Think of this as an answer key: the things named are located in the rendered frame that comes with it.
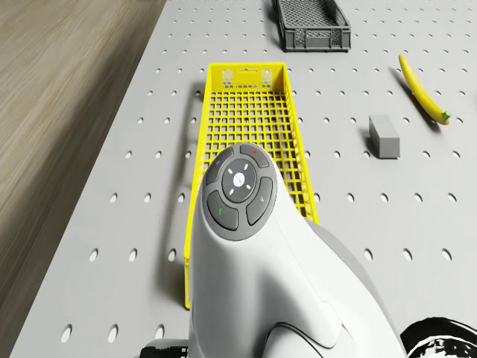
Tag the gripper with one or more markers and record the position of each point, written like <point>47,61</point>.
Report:
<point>167,350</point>

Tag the grey cube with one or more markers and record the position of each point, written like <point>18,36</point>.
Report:
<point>385,145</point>

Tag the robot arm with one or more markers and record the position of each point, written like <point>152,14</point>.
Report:
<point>261,268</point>

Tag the black plate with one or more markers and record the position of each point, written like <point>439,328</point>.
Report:
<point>417,335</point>

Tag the yellow basket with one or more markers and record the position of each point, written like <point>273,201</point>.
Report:
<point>247,78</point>

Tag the dark grey basket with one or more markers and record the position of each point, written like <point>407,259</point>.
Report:
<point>288,39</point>

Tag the banana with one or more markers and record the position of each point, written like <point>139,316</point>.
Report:
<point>419,91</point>

